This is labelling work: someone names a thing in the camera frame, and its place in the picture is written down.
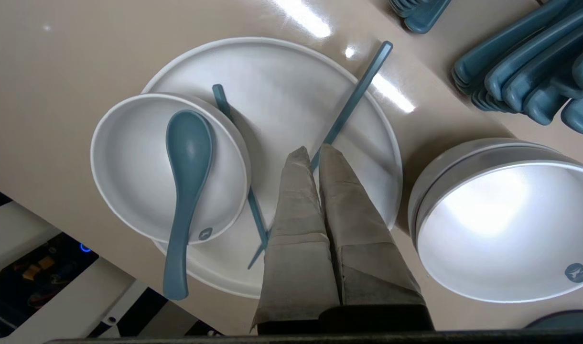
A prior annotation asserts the small white bowl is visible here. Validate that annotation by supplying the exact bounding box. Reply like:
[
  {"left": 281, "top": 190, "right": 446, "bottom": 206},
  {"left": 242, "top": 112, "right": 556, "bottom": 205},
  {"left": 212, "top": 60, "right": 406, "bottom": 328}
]
[{"left": 89, "top": 92, "right": 252, "bottom": 246}]

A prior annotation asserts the large white plate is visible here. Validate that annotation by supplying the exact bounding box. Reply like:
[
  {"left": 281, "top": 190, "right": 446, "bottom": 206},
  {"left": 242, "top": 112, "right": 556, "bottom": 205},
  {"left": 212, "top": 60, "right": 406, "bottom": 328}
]
[{"left": 140, "top": 37, "right": 403, "bottom": 300}]

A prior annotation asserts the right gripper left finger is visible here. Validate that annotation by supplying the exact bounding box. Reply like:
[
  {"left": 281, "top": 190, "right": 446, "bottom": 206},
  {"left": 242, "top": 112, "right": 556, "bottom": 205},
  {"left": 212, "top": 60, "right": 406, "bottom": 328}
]
[{"left": 251, "top": 146, "right": 340, "bottom": 335}]

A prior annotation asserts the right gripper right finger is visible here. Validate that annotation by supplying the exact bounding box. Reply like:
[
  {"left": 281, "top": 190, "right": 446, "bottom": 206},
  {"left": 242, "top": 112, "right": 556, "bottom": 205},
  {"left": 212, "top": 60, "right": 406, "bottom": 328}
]
[{"left": 318, "top": 143, "right": 435, "bottom": 333}]

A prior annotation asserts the blue chopstick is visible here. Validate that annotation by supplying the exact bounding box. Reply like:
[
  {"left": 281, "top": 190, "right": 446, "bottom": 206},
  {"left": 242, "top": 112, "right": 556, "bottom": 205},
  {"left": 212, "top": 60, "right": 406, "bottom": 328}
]
[
  {"left": 212, "top": 84, "right": 271, "bottom": 250},
  {"left": 247, "top": 41, "right": 394, "bottom": 269}
]

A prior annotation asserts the dark blue round dish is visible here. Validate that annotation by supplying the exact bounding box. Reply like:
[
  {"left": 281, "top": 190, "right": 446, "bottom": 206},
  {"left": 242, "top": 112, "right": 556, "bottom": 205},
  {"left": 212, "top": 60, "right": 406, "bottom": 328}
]
[{"left": 525, "top": 310, "right": 583, "bottom": 331}]

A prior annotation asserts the large white bowl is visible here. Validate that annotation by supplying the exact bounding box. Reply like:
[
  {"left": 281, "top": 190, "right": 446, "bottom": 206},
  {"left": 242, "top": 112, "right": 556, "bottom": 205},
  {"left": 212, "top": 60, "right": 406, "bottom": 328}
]
[
  {"left": 415, "top": 160, "right": 583, "bottom": 304},
  {"left": 407, "top": 138, "right": 575, "bottom": 239}
]

